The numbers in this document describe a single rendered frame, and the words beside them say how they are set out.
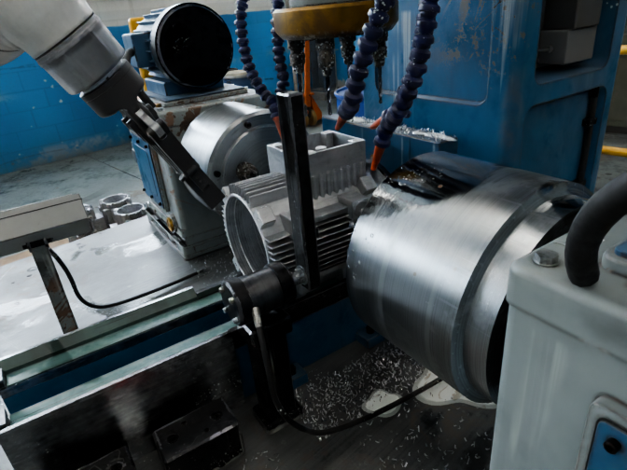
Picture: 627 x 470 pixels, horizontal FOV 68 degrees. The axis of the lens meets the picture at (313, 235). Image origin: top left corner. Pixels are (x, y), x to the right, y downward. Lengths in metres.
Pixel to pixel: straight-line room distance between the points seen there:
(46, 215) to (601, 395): 0.78
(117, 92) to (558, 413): 0.57
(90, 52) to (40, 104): 5.50
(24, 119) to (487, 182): 5.81
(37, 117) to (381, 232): 5.75
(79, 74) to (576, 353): 0.57
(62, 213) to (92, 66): 0.32
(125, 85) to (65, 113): 5.56
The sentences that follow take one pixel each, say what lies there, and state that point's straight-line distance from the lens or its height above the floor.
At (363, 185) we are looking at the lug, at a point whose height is 1.08.
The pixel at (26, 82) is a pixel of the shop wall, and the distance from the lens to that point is 6.09.
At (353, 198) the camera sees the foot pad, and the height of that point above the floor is 1.08.
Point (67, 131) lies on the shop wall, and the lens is 6.22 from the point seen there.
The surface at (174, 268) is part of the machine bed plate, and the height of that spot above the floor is 0.80.
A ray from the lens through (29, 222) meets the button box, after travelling 0.88.
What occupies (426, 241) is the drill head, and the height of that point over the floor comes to 1.12.
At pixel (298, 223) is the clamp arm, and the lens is 0.59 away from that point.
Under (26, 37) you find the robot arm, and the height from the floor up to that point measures 1.33.
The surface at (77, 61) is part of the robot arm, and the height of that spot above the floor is 1.30.
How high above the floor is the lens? 1.33
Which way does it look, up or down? 26 degrees down
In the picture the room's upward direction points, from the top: 6 degrees counter-clockwise
